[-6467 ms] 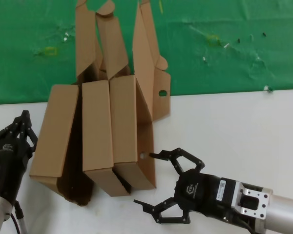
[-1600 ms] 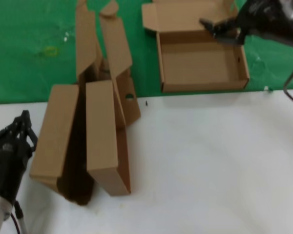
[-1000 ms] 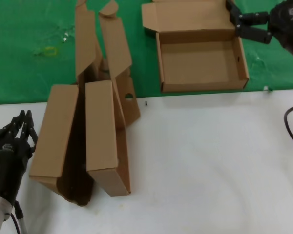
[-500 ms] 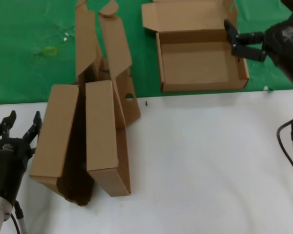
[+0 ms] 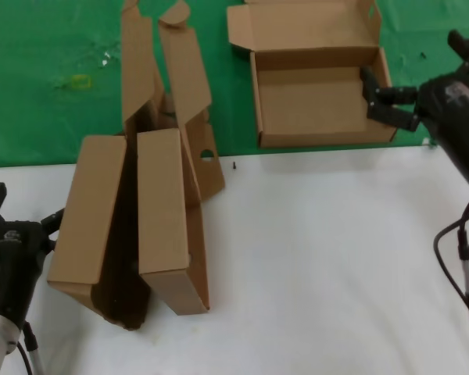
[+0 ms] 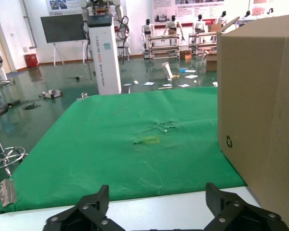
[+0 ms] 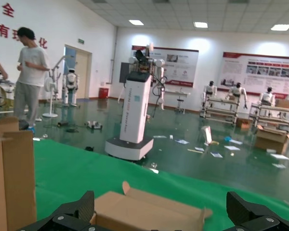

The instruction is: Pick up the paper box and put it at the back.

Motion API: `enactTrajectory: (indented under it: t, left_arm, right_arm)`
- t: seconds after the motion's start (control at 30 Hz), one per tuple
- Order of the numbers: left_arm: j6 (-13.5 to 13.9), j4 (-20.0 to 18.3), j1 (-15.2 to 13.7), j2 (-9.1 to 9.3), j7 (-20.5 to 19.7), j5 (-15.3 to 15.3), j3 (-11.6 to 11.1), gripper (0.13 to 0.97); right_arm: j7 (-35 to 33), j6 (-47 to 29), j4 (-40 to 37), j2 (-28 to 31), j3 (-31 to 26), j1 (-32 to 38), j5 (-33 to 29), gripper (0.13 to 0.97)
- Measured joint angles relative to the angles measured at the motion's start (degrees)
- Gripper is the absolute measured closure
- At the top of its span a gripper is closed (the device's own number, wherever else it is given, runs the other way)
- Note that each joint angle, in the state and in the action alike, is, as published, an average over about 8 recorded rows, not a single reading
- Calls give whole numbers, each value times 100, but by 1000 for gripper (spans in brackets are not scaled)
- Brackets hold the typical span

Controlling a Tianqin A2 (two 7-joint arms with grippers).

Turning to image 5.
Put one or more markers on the brown cardboard box round hole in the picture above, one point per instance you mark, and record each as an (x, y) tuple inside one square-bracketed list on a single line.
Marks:
[(308, 97)]

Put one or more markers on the green cloth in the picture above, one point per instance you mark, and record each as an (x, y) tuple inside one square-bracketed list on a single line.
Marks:
[(23, 78)]

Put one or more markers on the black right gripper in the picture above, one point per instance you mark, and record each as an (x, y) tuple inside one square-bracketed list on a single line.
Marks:
[(461, 129)]

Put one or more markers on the brown cardboard box wide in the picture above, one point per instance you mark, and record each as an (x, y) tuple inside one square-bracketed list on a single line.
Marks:
[(86, 203)]

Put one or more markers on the white paper scrap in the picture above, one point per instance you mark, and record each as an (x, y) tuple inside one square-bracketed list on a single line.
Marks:
[(106, 59), (426, 141)]

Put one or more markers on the brown cardboard box narrow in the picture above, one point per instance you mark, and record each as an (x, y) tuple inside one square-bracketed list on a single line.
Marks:
[(160, 203)]

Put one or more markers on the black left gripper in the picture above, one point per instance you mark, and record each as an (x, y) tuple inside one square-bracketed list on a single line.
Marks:
[(15, 265)]

